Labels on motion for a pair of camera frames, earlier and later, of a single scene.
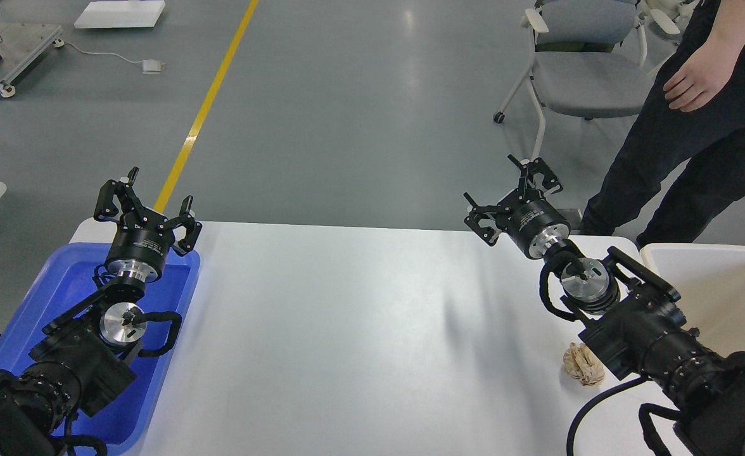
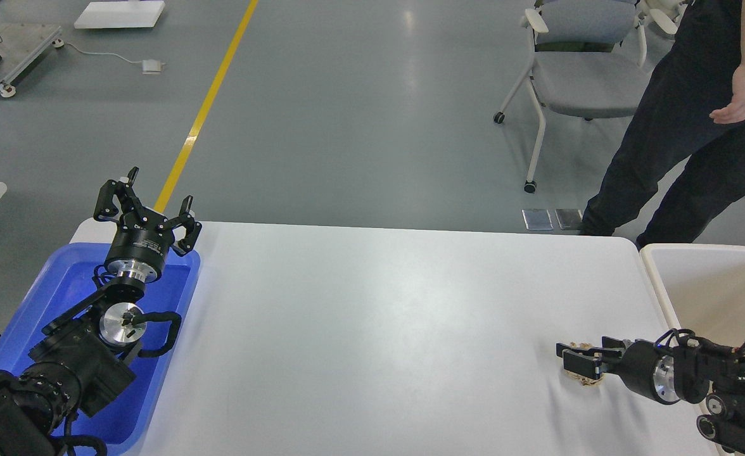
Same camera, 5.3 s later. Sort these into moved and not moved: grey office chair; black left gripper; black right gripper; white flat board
Moved: black right gripper
Not moved: grey office chair; black left gripper; white flat board
